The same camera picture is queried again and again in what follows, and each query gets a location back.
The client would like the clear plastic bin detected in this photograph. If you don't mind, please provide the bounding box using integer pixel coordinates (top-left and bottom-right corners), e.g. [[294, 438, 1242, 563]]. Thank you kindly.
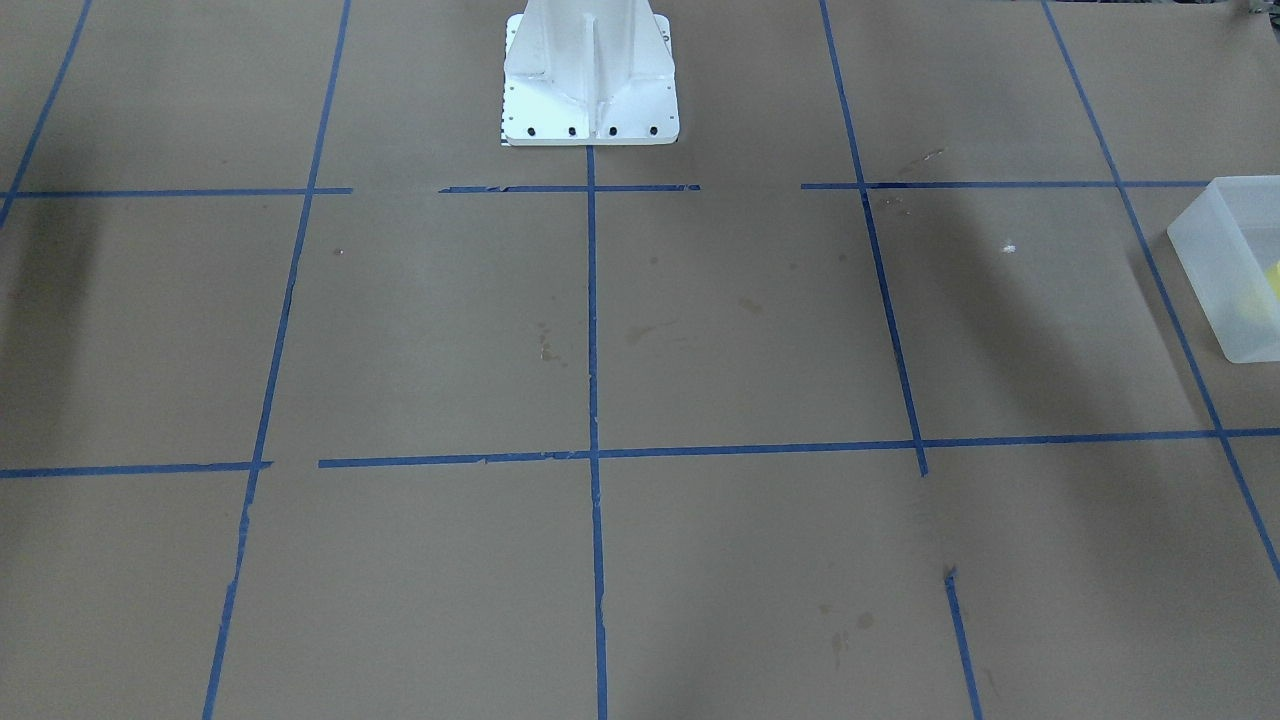
[[1167, 176, 1279, 364]]

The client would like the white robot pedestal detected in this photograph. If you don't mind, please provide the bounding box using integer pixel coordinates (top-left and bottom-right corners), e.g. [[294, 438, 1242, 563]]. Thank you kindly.
[[500, 1, 681, 147]]

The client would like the yellow plastic cup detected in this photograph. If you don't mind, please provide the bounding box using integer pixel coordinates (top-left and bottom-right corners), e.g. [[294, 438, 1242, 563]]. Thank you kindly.
[[1263, 263, 1280, 299]]

